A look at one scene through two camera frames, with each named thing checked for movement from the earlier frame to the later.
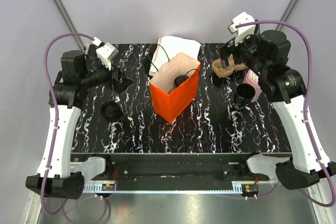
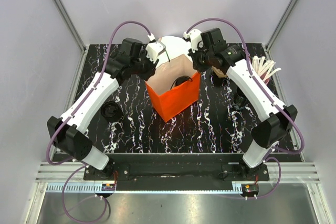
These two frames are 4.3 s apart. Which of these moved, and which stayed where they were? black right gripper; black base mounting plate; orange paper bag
Moved: black right gripper
Stayed: black base mounting plate; orange paper bag
